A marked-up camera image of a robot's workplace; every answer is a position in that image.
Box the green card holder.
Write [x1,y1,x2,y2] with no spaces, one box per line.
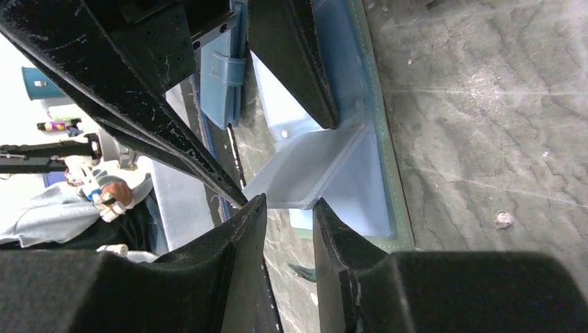
[243,1,415,253]

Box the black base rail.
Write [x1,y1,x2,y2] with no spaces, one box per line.
[179,76,284,333]

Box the blue card holder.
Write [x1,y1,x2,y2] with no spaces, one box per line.
[200,1,248,130]

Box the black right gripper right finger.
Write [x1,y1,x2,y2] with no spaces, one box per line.
[313,199,587,332]

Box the person's hand in background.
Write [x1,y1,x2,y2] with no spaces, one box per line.
[101,182,133,207]

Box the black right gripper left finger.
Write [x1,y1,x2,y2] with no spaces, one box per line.
[1,194,267,332]

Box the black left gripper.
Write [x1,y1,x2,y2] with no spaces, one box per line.
[1,0,339,207]

